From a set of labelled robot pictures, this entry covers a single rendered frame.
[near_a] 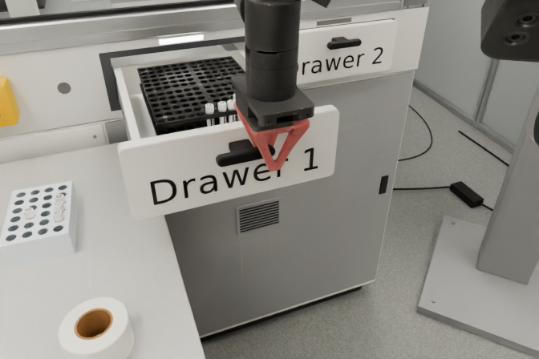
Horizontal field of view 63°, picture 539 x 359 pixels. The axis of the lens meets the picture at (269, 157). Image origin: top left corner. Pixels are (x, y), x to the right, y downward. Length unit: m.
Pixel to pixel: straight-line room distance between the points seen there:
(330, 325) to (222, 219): 0.58
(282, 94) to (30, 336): 0.39
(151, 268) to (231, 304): 0.72
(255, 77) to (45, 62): 0.47
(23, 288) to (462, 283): 1.35
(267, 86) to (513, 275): 1.38
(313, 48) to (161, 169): 0.48
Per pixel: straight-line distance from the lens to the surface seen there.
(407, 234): 1.84
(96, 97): 0.88
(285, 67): 0.47
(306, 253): 1.29
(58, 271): 0.66
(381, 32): 1.01
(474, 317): 1.60
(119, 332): 0.51
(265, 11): 0.45
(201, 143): 0.55
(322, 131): 0.61
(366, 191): 1.24
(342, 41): 0.92
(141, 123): 0.79
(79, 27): 0.83
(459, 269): 1.71
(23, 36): 0.84
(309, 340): 1.46
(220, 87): 0.74
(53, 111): 0.89
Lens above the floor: 1.20
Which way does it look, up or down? 33 degrees down
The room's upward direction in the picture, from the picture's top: straight up
